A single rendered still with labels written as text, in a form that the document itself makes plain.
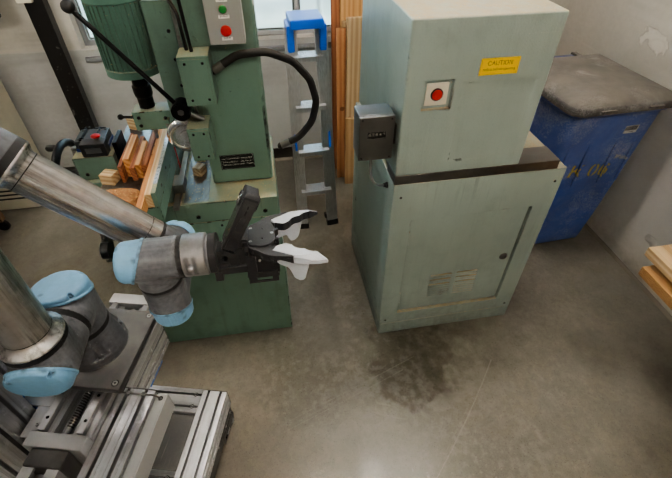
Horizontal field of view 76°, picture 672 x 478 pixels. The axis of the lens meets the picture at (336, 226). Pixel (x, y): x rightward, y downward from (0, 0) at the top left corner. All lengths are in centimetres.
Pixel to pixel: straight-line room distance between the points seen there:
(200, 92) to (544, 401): 179
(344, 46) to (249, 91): 126
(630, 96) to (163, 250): 196
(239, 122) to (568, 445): 174
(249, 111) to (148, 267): 86
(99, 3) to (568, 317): 230
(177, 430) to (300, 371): 57
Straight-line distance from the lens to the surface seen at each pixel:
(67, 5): 144
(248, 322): 210
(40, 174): 87
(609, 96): 220
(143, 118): 166
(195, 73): 139
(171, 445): 175
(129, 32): 150
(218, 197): 160
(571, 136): 219
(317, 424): 191
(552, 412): 213
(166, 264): 76
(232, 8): 134
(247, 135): 156
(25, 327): 94
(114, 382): 118
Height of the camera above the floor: 175
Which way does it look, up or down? 42 degrees down
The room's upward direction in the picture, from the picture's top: straight up
